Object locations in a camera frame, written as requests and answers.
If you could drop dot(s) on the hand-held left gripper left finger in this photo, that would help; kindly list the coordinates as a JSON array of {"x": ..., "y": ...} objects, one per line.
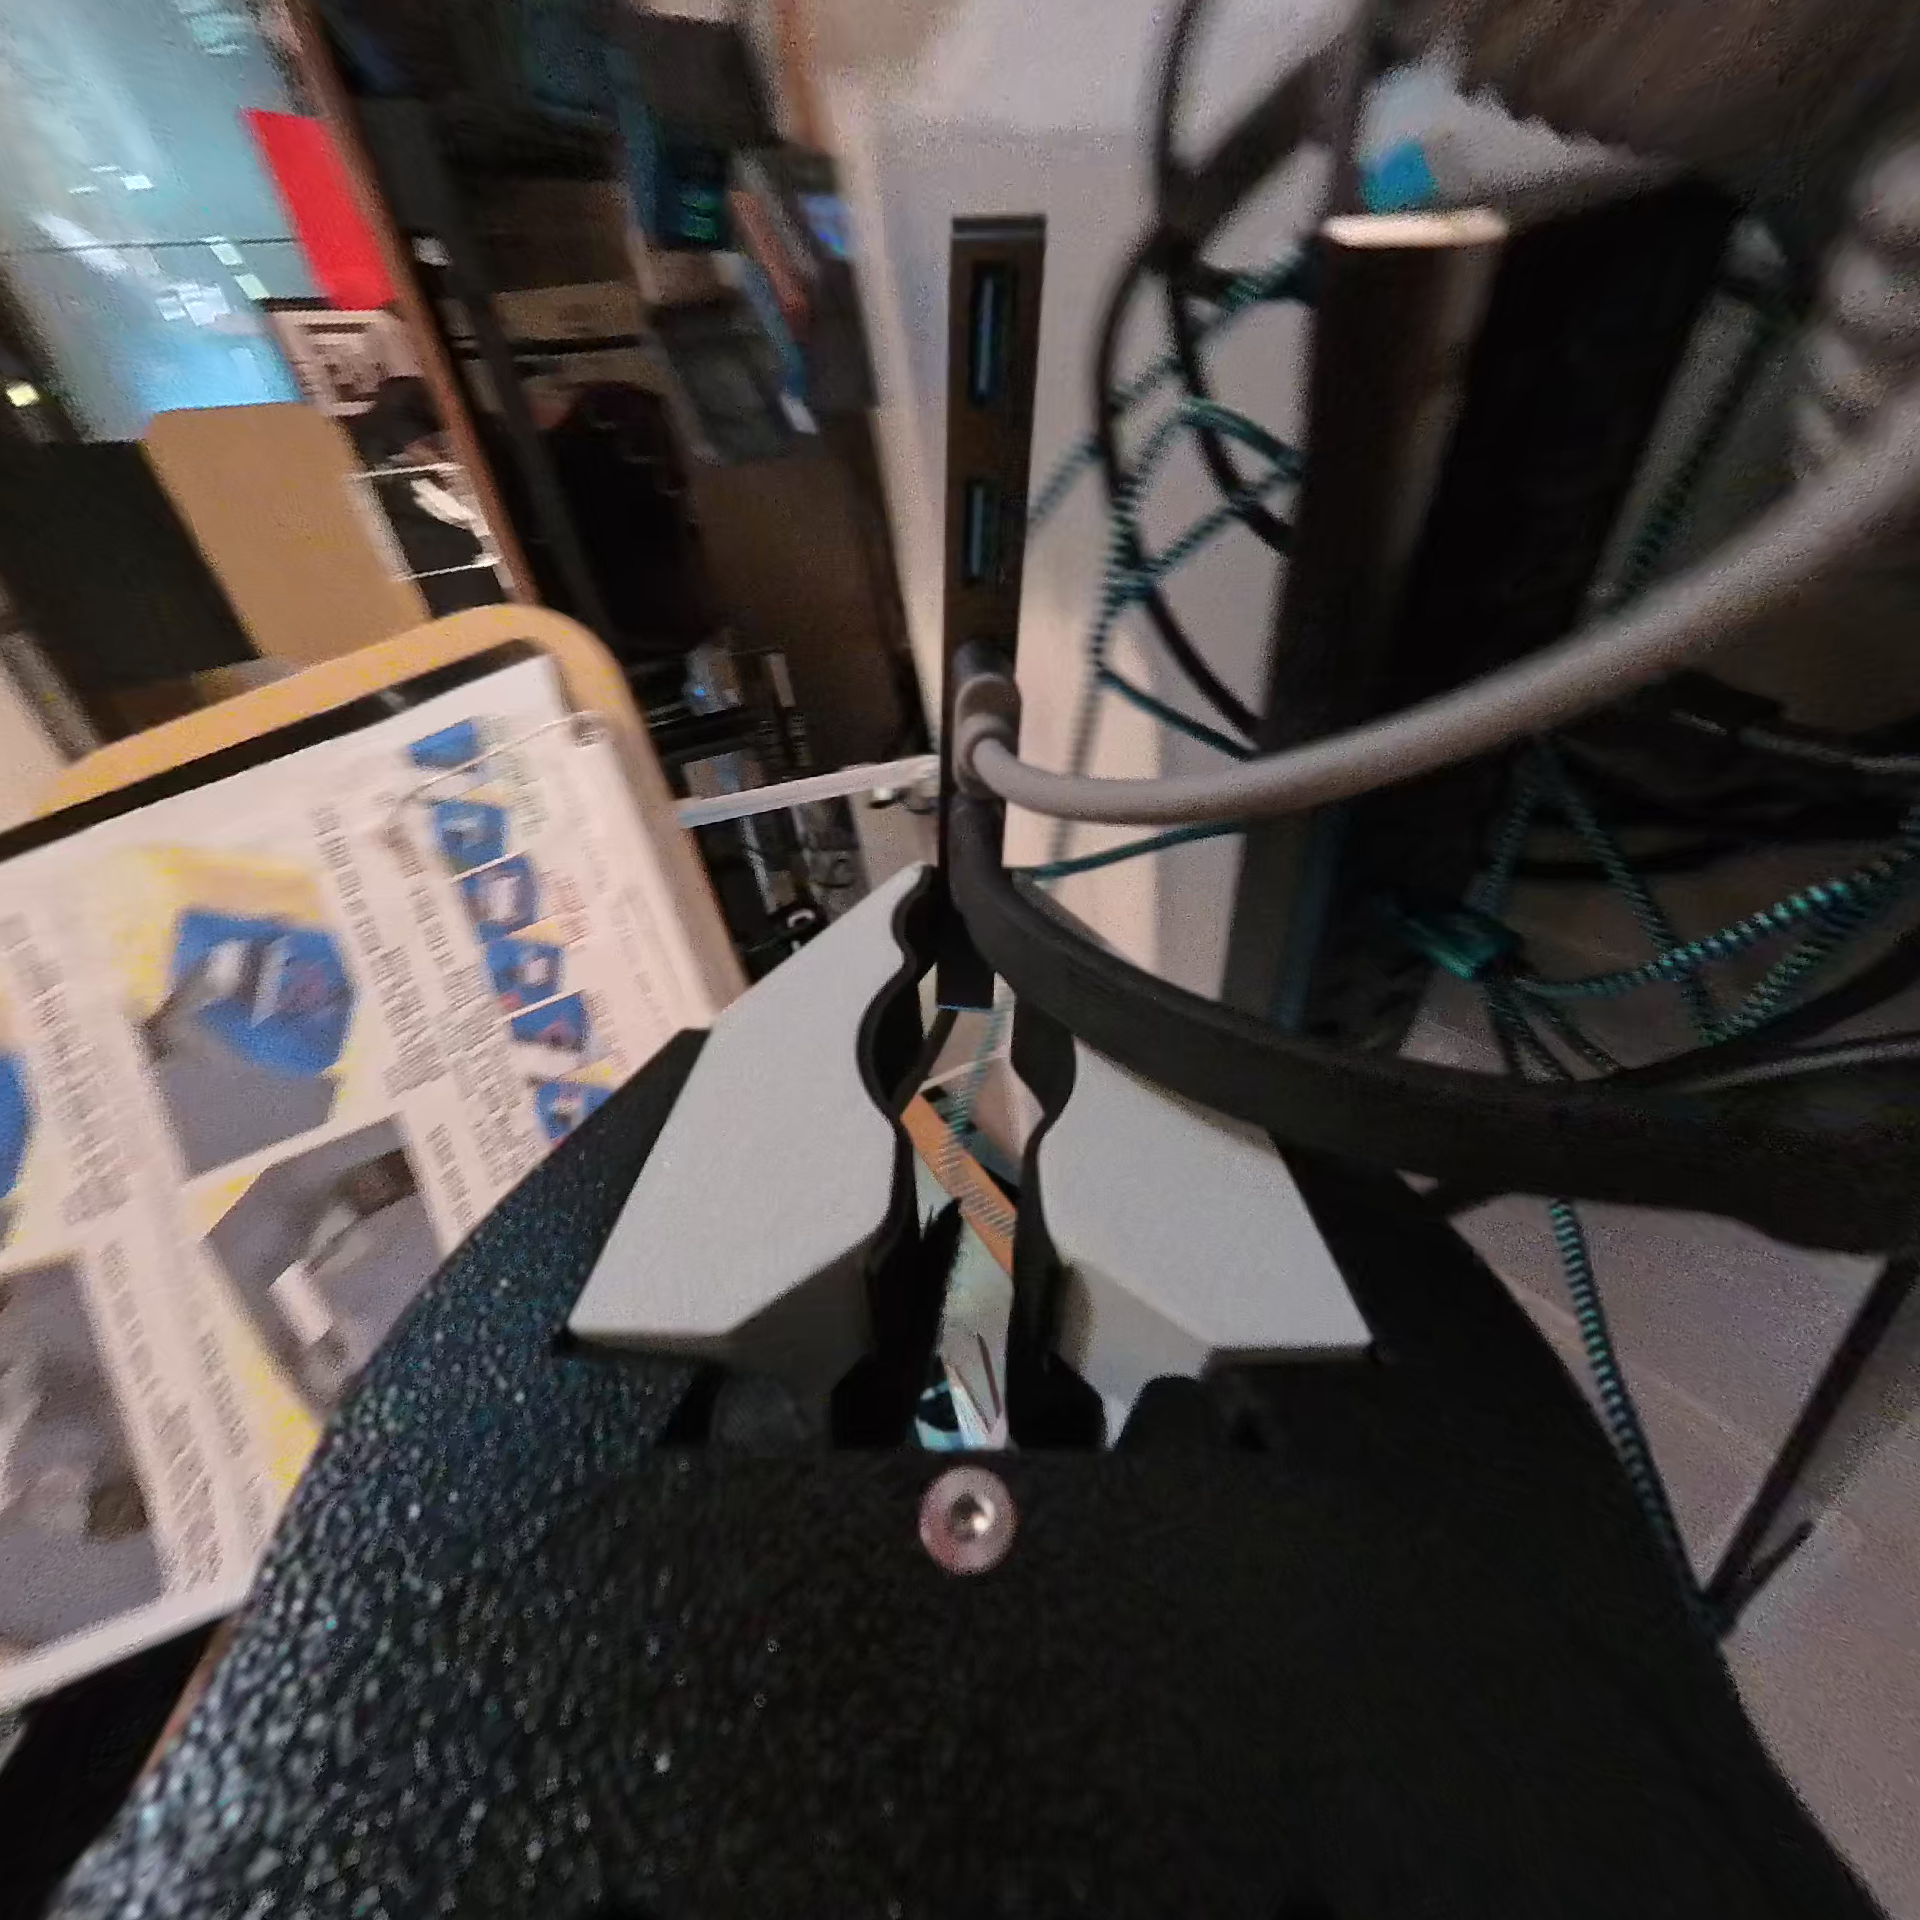
[{"x": 718, "y": 1200}]

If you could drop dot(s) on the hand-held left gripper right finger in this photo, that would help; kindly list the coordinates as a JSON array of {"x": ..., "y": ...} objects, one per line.
[{"x": 1200, "y": 1263}]

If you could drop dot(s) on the white board stand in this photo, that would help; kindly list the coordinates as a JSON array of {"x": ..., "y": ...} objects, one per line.
[{"x": 810, "y": 793}]

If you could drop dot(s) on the printed instruction sheet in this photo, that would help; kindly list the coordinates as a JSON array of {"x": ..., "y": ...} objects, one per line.
[{"x": 302, "y": 1050}]

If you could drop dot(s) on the tan board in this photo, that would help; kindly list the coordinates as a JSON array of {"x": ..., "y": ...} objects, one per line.
[{"x": 285, "y": 524}]

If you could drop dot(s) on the framed marker tag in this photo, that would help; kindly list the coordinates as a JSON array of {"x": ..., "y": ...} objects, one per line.
[{"x": 352, "y": 361}]

